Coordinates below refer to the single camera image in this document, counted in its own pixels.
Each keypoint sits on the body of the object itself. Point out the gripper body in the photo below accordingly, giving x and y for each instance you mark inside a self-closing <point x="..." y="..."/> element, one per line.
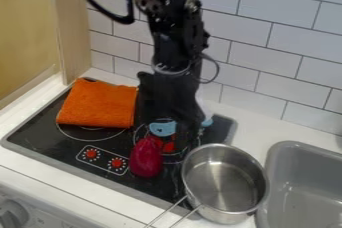
<point x="169" y="95"/>

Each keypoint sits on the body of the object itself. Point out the toy sink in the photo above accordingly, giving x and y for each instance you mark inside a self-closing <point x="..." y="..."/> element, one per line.
<point x="307" y="188"/>

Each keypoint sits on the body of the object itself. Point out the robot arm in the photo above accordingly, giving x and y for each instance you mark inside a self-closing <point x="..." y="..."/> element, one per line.
<point x="176" y="22"/>

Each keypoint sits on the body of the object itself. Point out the toy stove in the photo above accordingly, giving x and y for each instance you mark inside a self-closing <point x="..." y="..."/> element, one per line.
<point x="67" y="145"/>

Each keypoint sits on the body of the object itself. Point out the silver pot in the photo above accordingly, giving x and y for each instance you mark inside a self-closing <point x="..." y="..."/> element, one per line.
<point x="222" y="182"/>

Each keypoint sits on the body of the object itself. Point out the orange cloth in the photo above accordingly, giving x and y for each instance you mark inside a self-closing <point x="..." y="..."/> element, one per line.
<point x="98" y="103"/>

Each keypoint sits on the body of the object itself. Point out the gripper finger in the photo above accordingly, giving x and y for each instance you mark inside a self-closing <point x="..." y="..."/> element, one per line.
<point x="189" y="138"/>

